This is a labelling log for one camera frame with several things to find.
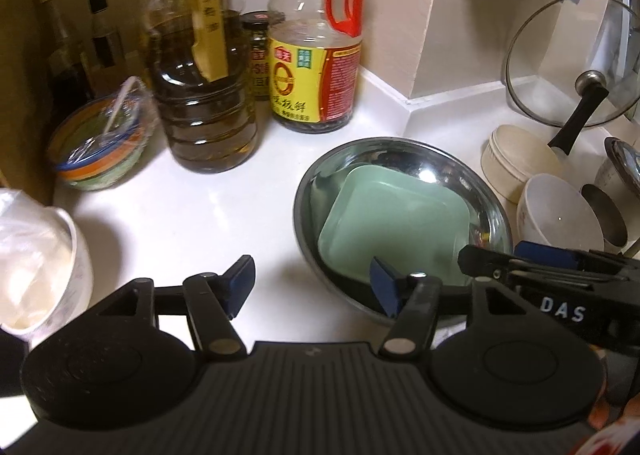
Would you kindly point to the white floral bowl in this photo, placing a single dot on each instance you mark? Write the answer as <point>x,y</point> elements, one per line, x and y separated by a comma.
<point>75,275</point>

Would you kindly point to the white spoon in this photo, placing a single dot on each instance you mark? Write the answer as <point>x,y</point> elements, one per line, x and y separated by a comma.
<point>122,102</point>

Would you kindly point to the green square plate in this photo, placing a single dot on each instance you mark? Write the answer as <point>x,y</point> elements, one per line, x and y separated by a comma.
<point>395,225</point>

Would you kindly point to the striped bowl with plastic wrap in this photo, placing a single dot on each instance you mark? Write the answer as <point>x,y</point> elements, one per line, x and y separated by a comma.
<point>100,165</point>

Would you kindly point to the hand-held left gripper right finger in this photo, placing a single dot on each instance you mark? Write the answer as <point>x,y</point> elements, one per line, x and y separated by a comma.
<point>386,290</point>

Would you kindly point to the cream bowl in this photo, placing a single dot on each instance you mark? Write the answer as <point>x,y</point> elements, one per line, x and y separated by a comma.
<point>515,160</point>

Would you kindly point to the steel pot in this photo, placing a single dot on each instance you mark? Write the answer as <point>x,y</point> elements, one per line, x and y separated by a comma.
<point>622,195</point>

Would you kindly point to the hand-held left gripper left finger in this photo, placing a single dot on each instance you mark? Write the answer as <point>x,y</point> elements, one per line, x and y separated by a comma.
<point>235,287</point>

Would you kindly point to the large steel bowl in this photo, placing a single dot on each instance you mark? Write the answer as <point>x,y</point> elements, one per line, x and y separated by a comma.
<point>607,220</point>

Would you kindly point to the dark bottle black cap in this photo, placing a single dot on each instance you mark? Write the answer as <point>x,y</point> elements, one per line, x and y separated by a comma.
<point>105,40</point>

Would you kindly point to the large round steel plate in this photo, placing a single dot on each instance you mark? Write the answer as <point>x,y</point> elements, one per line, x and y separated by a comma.
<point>400,160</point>

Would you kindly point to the red patterned garment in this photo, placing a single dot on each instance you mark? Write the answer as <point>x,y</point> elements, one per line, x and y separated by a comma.
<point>615,430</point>

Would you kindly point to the dark bottle yellow cap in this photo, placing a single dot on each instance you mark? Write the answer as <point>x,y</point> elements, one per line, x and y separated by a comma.
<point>65,75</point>

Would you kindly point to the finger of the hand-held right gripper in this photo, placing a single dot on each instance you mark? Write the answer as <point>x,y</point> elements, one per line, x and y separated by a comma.
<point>545,251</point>
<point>482,262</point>

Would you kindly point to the brown cardboard sheet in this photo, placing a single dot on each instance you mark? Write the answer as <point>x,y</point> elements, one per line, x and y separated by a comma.
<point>20,60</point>

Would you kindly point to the large dark oil bottle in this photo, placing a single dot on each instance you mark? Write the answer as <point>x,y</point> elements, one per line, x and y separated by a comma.
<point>200,110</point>

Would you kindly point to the small dark sauce jar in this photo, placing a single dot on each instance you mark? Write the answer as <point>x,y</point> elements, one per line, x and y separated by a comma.
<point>257,55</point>

